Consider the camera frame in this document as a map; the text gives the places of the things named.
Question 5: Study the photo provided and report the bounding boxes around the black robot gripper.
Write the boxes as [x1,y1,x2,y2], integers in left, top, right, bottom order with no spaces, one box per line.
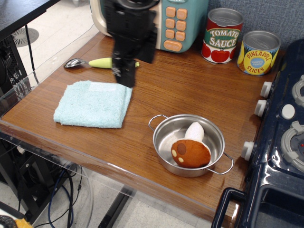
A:
[104,0,158,87]

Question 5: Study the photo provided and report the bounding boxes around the light blue towel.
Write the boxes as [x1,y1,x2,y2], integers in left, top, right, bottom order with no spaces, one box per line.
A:
[53,81,133,128]

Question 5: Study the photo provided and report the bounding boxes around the small steel pot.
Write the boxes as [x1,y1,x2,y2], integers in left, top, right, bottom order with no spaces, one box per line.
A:
[151,114,225,178]

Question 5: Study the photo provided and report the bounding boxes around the toy microwave oven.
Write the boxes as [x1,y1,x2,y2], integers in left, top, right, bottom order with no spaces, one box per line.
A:
[89,0,209,53]

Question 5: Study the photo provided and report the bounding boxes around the tomato sauce can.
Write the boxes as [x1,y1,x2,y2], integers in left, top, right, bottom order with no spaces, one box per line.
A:
[201,8,244,64]

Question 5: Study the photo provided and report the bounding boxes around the plush mushroom toy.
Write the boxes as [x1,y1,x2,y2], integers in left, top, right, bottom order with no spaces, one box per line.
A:
[171,122,211,169]

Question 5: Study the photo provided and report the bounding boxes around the pineapple slices can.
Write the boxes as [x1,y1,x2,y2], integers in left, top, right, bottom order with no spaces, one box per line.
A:
[237,30,281,76]

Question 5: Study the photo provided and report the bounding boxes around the black desk at left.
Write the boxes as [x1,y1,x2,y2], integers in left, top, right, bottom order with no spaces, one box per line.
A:
[0,0,58,95]

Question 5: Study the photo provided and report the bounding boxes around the clear acrylic table guard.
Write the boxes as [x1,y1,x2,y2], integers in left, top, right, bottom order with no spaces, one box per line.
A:
[0,24,215,219]

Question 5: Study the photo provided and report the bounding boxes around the dark blue toy stove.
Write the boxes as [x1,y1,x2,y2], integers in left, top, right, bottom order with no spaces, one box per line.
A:
[212,39,304,228]

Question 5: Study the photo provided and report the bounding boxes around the spoon with green handle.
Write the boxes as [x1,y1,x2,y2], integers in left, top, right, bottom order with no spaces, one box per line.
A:
[63,57,140,70]

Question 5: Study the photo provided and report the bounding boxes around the blue floor cable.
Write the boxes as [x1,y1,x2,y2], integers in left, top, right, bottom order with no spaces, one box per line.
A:
[47,166,74,228]

